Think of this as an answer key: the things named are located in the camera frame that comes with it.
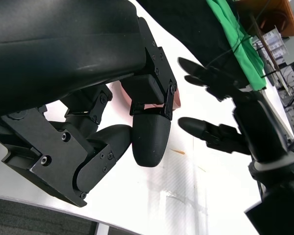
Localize black table backdrop cloth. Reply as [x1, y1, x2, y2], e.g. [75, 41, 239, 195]
[136, 0, 251, 87]

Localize grey fabric chair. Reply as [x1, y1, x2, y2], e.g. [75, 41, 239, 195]
[0, 196, 99, 235]

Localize pink plastic bowl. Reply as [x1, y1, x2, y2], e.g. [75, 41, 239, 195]
[131, 97, 181, 111]
[119, 83, 181, 110]

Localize thin black cable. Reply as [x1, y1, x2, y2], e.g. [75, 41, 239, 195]
[205, 0, 272, 82]

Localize green cloth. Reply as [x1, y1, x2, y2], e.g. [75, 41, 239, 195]
[205, 0, 268, 92]

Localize orange wooden stool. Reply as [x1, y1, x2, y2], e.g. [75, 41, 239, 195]
[234, 0, 294, 38]

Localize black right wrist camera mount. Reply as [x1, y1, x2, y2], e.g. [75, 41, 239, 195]
[244, 181, 294, 235]

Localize small parts drawer cabinet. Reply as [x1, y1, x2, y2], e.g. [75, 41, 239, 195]
[261, 24, 290, 59]

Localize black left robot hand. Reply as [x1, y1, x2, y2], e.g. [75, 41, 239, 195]
[0, 0, 179, 208]

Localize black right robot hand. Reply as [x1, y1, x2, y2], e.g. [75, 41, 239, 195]
[177, 57, 294, 164]

